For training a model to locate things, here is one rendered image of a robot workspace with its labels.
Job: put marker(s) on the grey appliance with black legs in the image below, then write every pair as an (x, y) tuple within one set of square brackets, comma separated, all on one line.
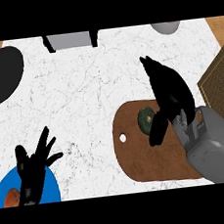
[(70, 40)]

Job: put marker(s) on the dark green squash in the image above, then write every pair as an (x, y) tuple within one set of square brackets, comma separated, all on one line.
[(146, 120)]

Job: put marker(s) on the grey round pot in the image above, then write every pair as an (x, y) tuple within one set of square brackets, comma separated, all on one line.
[(166, 27)]

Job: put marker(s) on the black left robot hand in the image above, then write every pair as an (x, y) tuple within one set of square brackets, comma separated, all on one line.
[(31, 174)]

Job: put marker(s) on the blue round plate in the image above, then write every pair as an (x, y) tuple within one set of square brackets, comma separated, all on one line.
[(9, 191)]

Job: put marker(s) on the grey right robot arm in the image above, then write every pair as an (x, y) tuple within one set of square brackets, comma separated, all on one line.
[(210, 145)]

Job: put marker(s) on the orange-brown round food item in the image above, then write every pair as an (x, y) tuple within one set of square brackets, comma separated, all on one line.
[(11, 198)]

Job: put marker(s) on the woven wicker basket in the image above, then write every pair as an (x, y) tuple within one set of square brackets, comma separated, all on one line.
[(220, 87)]

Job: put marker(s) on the brown wooden cutting board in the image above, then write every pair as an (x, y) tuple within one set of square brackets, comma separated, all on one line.
[(147, 146)]

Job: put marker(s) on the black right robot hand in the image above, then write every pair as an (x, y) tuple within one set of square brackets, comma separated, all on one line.
[(170, 89)]

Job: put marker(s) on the black round pan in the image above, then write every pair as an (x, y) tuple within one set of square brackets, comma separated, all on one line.
[(1, 75)]

